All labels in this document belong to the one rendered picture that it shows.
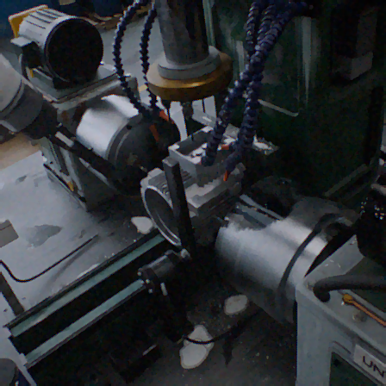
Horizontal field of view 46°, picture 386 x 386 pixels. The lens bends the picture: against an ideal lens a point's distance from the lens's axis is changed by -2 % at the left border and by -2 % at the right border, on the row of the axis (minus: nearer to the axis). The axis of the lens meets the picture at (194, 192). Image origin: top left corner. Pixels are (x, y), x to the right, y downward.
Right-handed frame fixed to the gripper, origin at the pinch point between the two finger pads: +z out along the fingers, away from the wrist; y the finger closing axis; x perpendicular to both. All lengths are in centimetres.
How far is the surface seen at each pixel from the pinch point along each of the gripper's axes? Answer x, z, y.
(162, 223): 2.8, 24.6, -1.5
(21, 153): 30, 102, 216
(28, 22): -21, -7, 62
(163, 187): -4.2, 11.1, -7.8
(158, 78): -20.6, -5.8, -5.3
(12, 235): 25.5, 1.1, 12.6
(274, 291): -0.4, 12.2, -43.2
